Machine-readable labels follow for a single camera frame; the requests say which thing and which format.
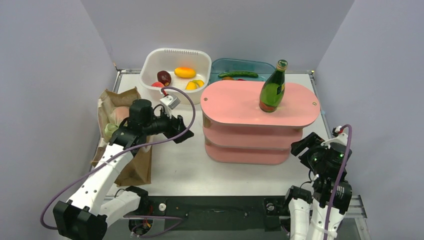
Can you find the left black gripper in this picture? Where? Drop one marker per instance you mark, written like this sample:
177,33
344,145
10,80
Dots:
175,125

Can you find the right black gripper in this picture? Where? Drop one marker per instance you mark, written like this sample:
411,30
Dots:
313,141

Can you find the pink three-tier shelf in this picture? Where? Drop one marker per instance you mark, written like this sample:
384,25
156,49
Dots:
237,131

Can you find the green plastic grocery bag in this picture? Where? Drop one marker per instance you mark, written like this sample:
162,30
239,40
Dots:
113,120

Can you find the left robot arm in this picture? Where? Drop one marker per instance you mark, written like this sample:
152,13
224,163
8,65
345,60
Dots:
85,216

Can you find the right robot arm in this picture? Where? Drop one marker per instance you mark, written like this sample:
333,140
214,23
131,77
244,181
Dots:
317,214

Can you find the pink peach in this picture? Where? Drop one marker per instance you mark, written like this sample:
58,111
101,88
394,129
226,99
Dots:
158,84

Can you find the dark red fruit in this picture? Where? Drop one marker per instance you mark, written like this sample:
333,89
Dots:
164,77

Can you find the yellow orange mango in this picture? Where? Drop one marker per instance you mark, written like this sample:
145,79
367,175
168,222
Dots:
185,72

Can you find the brown paper tote bag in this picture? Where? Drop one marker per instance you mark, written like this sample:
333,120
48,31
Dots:
138,171

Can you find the green glass bottle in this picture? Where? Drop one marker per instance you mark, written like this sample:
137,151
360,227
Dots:
273,90

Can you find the brown potato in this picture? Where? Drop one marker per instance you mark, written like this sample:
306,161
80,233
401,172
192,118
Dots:
227,78

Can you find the teal plastic tray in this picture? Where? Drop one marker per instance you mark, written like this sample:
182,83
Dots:
226,65

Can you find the white plastic basin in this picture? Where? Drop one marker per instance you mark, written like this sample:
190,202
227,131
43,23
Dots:
169,59

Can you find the green cucumber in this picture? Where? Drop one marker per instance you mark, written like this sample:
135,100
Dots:
232,74

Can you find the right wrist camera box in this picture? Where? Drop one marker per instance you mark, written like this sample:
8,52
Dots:
338,137

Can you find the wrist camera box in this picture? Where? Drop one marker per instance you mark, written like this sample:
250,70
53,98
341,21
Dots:
338,137
170,101

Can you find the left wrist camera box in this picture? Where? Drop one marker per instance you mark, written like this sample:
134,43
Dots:
170,101

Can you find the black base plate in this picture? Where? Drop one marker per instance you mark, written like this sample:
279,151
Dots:
211,213

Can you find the aluminium table rail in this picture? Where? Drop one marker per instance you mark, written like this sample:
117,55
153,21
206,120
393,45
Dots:
126,79

